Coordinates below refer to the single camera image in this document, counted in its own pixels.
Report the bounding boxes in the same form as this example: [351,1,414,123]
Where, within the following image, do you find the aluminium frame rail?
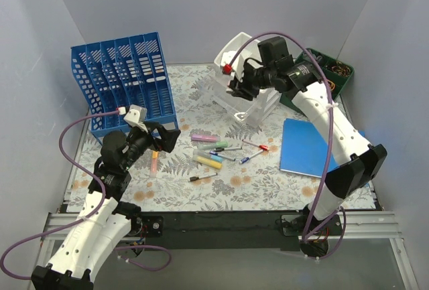
[31,203,400,289]

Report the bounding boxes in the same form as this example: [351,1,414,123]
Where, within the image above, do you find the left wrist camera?
[117,104,149,133]

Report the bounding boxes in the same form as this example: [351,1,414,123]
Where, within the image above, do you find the blue pen marker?
[209,151,237,161]

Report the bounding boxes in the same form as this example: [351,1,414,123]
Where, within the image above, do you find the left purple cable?
[0,108,172,279]

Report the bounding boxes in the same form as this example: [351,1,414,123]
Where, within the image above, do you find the yellow highlighter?
[192,155,222,169]

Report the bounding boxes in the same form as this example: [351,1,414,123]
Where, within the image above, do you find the white drawer organizer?
[213,31,281,127]

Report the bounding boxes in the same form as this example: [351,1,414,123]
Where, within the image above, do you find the orange pink highlighter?
[149,151,159,177]

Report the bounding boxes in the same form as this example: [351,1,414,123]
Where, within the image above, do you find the black cap marker middle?
[213,146,242,153]

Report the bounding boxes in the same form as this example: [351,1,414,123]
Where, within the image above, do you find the blue plastic file rack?
[71,32,178,142]

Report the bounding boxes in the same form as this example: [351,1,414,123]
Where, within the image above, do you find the blue highlighter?
[193,149,223,163]

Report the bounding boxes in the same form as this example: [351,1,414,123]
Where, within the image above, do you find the blue notebook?
[278,118,369,187]

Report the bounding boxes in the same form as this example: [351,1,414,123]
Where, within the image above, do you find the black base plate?
[104,210,346,252]

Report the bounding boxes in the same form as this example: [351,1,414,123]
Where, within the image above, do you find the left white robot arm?
[31,122,180,289]

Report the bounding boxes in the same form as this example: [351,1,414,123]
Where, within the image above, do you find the purple highlighter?
[190,134,221,142]

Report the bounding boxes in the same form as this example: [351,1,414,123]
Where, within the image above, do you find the red cap marker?
[242,139,269,151]

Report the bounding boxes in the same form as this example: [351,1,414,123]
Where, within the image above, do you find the black cap marker front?
[188,173,218,182]

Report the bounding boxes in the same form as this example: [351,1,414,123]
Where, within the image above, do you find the blue cap marker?
[239,149,264,164]

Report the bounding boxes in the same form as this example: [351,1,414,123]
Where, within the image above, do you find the green compartment tray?
[281,48,355,110]

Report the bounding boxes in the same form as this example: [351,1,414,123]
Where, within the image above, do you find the black cap marker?
[213,146,242,153]
[188,173,218,182]

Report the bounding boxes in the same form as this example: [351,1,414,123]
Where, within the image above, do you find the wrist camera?
[221,50,244,82]
[117,104,149,133]

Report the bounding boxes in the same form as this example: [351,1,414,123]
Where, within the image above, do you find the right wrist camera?
[221,50,244,82]

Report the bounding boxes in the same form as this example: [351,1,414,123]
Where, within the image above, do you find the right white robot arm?
[214,32,387,239]

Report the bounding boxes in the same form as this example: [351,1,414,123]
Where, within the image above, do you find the green highlighter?
[198,141,229,150]

